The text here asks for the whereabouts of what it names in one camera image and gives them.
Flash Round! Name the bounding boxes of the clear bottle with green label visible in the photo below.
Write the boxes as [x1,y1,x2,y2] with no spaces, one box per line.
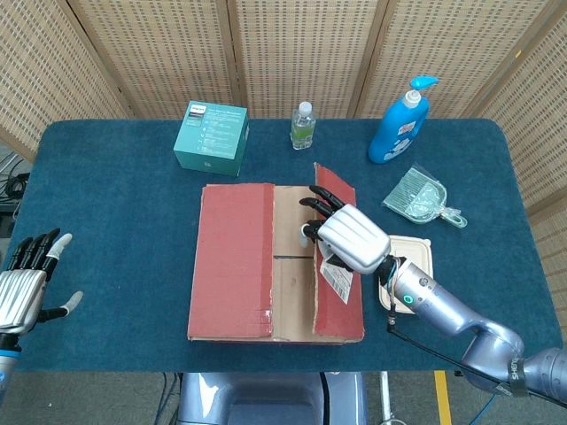
[291,101,318,152]

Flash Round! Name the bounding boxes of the red printed cardboard box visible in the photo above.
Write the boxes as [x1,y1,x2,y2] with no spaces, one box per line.
[187,161,366,345]

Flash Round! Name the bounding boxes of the white table leg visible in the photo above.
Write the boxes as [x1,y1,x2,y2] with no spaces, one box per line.
[379,371,392,425]

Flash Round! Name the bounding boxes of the blue cable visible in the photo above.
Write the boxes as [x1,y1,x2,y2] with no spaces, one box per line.
[472,389,504,425]

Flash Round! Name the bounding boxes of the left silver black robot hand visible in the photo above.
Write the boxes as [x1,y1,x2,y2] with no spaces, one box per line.
[0,228,85,335]

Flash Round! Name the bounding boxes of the woven wooden folding screen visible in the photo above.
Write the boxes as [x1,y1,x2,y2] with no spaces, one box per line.
[0,0,567,284]

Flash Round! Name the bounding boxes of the beige lidded food container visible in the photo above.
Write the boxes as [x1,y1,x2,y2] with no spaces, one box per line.
[377,235,434,317]

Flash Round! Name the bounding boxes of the blue table cloth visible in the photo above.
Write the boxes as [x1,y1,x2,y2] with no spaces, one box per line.
[0,118,564,375]

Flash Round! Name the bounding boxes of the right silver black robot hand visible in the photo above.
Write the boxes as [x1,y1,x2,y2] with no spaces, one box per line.
[299,185,392,276]

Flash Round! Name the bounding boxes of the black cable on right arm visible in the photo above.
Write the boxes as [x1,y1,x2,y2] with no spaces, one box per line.
[386,305,511,387]

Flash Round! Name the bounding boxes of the blue pump detergent bottle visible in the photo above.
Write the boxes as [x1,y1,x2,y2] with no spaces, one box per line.
[368,76,441,166]

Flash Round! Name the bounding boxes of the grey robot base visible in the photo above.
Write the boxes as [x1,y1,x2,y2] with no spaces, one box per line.
[175,371,371,425]

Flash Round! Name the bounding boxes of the green dustpan set in bag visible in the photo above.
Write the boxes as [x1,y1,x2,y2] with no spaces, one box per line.
[382,163,469,229]

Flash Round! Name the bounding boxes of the teal product box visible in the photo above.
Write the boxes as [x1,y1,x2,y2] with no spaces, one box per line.
[173,100,250,179]

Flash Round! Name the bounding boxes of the black cables on floor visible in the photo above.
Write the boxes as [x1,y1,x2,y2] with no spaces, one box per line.
[0,150,33,231]

